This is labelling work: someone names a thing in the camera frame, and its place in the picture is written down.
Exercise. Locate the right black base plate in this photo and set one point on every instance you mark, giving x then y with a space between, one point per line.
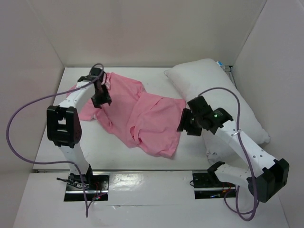
205 188

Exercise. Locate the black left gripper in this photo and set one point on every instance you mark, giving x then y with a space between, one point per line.
106 98

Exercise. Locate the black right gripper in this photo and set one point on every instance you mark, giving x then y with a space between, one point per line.
186 122

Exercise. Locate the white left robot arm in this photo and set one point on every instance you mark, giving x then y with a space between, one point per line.
63 122

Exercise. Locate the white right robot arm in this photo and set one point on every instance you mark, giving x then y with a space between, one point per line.
265 175

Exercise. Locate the aluminium frame rail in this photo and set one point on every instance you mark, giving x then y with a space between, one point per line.
228 70

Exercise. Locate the pink satin pillowcase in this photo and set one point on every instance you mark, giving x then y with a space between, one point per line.
138 118

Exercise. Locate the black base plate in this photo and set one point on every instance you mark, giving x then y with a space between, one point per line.
96 190
205 188

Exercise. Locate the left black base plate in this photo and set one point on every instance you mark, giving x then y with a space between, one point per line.
96 190

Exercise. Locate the white pillow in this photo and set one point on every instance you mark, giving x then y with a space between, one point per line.
206 77

